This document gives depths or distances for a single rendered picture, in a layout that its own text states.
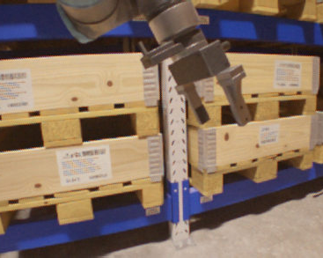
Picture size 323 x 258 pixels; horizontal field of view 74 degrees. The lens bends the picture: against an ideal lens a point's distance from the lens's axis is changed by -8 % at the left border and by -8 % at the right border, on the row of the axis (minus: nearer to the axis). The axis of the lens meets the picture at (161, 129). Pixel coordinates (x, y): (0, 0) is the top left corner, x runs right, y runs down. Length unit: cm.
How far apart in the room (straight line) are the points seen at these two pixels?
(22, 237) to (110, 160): 54
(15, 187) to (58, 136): 27
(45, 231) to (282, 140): 129
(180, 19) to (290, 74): 106
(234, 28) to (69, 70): 81
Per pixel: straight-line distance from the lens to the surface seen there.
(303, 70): 150
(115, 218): 118
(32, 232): 121
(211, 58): 41
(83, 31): 43
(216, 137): 112
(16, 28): 106
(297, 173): 172
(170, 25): 43
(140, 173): 104
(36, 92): 95
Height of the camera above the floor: 83
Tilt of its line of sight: 11 degrees down
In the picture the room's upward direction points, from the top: 3 degrees counter-clockwise
